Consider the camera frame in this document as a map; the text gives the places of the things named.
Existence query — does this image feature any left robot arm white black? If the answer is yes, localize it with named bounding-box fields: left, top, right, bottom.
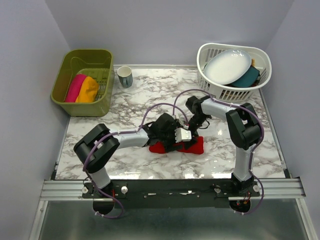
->
left=73, top=113, right=192, bottom=198

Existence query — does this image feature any purple cable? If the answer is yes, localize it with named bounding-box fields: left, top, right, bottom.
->
left=172, top=89, right=266, bottom=216
left=82, top=102, right=190, bottom=219

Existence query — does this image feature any red t shirt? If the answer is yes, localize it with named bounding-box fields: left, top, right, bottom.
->
left=149, top=136, right=204, bottom=155

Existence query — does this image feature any pink rolled t shirt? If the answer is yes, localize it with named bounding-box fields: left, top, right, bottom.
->
left=64, top=74, right=87, bottom=103

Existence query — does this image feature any white plastic dish basket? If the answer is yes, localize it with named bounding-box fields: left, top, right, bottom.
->
left=196, top=42, right=272, bottom=103

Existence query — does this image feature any teal plate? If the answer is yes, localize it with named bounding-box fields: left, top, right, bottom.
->
left=231, top=66, right=260, bottom=88

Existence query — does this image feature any aluminium frame rail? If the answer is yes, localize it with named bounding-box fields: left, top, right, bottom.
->
left=40, top=178, right=306, bottom=201

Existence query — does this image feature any grey white mug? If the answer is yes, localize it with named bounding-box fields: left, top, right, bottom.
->
left=117, top=66, right=133, bottom=88

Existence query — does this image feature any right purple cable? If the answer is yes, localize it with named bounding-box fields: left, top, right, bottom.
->
left=172, top=89, right=266, bottom=216

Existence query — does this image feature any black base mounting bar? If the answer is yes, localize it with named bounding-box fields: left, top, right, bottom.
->
left=82, top=178, right=260, bottom=214

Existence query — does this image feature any white oval plate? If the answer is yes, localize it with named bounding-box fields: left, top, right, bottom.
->
left=203, top=49, right=252, bottom=85

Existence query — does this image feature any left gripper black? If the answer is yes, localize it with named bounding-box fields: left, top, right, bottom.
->
left=158, top=123, right=183, bottom=154

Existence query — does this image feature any olive green plastic bin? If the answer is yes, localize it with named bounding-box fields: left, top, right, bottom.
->
left=50, top=49, right=115, bottom=117

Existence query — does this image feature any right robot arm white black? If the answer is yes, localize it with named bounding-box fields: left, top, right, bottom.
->
left=185, top=96, right=264, bottom=196

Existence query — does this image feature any dark brown dish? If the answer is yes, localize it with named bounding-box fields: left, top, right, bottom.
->
left=250, top=77, right=261, bottom=88

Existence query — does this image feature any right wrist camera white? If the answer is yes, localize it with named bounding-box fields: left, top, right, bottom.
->
left=172, top=114, right=187, bottom=125

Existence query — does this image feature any orange rolled t shirt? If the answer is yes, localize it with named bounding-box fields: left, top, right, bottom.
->
left=75, top=76, right=99, bottom=103

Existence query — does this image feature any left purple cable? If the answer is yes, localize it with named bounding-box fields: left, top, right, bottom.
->
left=82, top=102, right=190, bottom=219

